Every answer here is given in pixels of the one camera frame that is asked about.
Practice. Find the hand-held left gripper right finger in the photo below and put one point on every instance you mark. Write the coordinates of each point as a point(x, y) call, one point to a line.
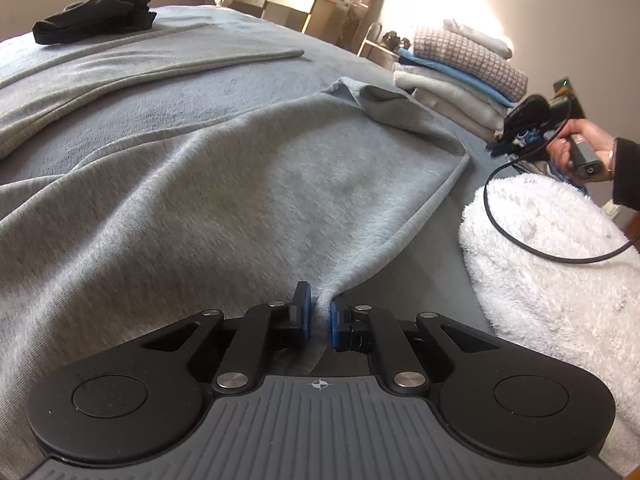
point(334, 325)

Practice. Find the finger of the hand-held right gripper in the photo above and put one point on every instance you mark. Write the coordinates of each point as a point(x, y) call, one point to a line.
point(500, 146)

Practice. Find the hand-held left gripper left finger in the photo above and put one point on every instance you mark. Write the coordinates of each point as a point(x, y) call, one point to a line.
point(304, 310)

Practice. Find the cream folded clothes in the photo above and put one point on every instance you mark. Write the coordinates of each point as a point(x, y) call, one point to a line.
point(450, 100)

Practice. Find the person's right hand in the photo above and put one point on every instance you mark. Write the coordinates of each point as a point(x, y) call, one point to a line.
point(595, 135)

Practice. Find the light blue folded cloth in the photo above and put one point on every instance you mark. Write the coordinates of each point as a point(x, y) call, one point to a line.
point(450, 74)

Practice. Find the white folded cloth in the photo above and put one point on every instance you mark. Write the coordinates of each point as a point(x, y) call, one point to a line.
point(480, 37)

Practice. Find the row of shoes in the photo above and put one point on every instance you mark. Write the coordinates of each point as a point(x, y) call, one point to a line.
point(391, 38)

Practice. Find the white fluffy blanket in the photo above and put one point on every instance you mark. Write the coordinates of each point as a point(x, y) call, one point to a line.
point(550, 310)

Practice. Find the dark navy garment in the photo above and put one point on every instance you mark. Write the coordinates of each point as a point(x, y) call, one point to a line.
point(90, 15)

